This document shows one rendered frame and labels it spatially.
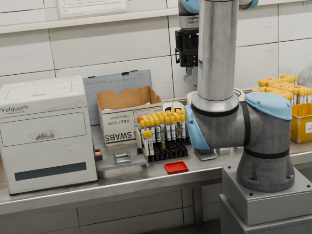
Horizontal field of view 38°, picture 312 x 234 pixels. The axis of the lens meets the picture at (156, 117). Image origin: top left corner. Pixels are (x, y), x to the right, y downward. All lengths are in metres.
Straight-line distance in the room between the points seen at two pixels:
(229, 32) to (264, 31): 1.19
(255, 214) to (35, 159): 0.68
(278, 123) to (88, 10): 1.10
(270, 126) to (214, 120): 0.14
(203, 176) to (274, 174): 0.38
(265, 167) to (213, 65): 0.31
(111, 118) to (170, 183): 0.39
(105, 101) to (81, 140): 0.59
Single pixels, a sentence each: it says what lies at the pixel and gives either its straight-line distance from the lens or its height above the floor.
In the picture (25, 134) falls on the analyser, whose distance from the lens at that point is 1.41.
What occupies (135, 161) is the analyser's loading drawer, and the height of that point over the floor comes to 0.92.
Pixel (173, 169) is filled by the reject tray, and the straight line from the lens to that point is 1.49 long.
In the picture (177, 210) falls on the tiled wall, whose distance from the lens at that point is 2.32.
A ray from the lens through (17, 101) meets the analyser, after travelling 1.39.
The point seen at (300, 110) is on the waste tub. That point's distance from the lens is 1.80.
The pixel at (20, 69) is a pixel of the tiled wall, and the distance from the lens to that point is 2.02.
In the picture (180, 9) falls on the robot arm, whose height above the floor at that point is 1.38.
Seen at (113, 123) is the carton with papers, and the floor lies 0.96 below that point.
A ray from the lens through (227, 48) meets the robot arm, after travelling 1.01.
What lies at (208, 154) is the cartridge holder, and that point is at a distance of 1.56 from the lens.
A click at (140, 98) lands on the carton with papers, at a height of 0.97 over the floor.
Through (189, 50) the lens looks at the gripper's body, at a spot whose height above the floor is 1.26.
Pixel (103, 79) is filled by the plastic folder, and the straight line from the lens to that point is 2.00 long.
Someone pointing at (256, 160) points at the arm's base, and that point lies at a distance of 1.16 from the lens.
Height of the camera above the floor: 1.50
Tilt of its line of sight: 18 degrees down
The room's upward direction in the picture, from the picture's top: 5 degrees counter-clockwise
